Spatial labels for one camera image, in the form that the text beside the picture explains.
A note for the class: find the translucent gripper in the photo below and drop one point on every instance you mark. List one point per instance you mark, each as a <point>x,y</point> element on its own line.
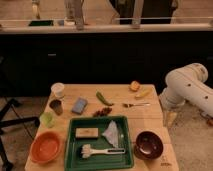
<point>171,116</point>

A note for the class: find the dark red grape bunch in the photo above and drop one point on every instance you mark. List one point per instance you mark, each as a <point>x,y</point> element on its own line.
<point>103,112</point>

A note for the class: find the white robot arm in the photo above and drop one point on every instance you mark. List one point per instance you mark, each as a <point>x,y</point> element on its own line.
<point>186,84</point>

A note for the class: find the dark brown bowl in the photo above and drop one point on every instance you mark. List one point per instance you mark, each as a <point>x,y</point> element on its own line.
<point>148,146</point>

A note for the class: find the orange red bowl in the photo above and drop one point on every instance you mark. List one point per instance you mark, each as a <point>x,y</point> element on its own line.
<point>45,147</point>

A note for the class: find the metal fork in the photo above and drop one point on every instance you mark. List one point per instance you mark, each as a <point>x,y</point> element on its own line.
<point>129,105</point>

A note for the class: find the orange fruit half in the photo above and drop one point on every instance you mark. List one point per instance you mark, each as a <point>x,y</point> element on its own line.
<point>134,86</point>

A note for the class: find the crumpled clear plastic bag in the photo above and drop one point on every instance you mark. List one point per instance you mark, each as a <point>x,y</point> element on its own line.
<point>111,134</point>

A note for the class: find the green pepper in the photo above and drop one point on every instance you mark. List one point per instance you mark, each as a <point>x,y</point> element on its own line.
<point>103,100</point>

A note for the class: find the green plastic tray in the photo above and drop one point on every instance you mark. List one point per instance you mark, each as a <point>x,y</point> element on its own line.
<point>73,161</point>

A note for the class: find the tan wooden block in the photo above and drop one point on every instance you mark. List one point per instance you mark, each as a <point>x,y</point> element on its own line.
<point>86,133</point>

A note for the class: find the white dish brush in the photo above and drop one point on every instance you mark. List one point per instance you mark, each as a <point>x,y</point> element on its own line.
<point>87,150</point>

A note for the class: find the blue sponge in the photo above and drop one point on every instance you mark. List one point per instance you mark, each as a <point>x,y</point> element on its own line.
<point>79,106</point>

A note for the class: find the dark brown cup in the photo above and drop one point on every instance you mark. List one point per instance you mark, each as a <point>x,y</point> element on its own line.
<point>56,106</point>

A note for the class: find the white paper cup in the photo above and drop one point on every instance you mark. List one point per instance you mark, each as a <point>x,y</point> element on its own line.
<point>58,89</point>

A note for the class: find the light green cup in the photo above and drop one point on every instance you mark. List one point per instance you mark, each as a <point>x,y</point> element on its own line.
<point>47,119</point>

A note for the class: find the black office chair base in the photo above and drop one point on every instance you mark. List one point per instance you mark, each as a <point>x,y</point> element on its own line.
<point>9,117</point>

